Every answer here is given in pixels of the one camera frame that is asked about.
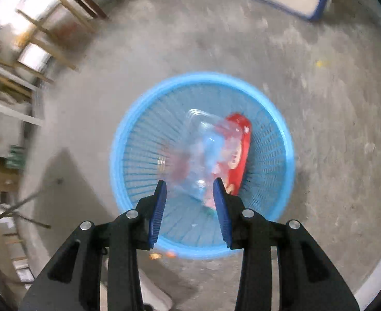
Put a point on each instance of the red snack wrapper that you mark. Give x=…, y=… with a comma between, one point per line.
x=226, y=149

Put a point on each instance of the small orange fruit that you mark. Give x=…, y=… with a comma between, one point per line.
x=171, y=254

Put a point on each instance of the wooden chair black seat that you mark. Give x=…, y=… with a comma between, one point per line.
x=55, y=26

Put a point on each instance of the clear plastic container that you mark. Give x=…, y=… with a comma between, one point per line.
x=182, y=163

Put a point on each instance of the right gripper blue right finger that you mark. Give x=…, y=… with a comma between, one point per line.
x=224, y=217

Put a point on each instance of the white metal shelf table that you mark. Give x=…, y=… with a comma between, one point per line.
x=21, y=99

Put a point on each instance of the orange peel piece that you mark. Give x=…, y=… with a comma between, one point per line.
x=155, y=256

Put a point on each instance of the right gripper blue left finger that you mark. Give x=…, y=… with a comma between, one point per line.
x=157, y=206

